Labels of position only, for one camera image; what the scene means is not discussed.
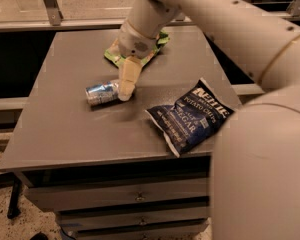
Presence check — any silver redbull can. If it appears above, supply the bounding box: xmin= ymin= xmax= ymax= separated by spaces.
xmin=85 ymin=79 xmax=119 ymax=106

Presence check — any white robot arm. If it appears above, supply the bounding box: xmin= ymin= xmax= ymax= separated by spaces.
xmin=119 ymin=0 xmax=300 ymax=240

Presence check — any green snack bag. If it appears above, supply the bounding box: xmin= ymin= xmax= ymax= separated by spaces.
xmin=104 ymin=31 xmax=170 ymax=67

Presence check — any metal railing frame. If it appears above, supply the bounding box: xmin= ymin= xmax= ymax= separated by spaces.
xmin=0 ymin=0 xmax=300 ymax=34

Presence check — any black stand leg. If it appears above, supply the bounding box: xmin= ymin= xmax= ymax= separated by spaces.
xmin=7 ymin=178 xmax=22 ymax=219

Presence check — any blue potato chips bag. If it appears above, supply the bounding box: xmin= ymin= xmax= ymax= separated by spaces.
xmin=146 ymin=78 xmax=234 ymax=157

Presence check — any grey drawer cabinet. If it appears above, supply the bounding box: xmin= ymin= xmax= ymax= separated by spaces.
xmin=0 ymin=26 xmax=239 ymax=240

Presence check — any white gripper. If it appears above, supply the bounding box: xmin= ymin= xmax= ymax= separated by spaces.
xmin=118 ymin=21 xmax=156 ymax=101

